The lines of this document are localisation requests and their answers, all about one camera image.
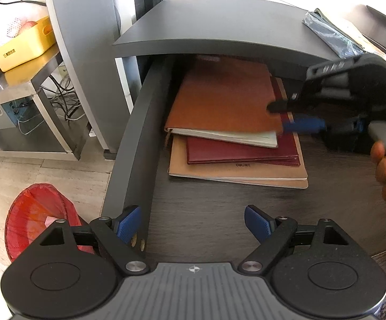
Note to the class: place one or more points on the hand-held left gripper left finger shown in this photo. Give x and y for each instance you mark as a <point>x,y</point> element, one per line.
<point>128,224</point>

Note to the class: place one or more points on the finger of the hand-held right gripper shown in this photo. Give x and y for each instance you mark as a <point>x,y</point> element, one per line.
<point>281,105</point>
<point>304,124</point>

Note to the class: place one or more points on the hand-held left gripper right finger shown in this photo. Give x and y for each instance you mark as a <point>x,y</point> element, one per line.
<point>258,224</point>

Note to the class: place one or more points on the dark wooden drawer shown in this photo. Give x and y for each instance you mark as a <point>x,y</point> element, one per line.
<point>213,213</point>

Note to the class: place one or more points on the brown leather notebook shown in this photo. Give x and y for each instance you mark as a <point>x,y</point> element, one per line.
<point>226,103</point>

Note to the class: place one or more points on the tan kraft notebook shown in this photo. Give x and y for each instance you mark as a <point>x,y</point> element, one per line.
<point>236,175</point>

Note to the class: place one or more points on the blue plastic packet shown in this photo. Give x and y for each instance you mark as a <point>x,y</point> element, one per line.
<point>334,36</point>

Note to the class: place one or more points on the maroon notebook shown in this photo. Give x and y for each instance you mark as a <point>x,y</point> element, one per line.
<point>242,153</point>

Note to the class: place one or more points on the red mesh basket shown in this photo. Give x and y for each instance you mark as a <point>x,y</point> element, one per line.
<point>39,220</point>

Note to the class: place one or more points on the dark cabinet top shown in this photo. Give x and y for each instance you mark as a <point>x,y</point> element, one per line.
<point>219,26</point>

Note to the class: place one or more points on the stainless steel table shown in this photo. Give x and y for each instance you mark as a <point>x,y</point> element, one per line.
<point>23,106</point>

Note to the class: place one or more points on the grey curved panel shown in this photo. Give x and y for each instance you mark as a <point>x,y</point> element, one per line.
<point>89,56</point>

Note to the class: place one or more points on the yellow plastic box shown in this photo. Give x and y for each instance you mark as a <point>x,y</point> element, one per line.
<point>23,48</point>

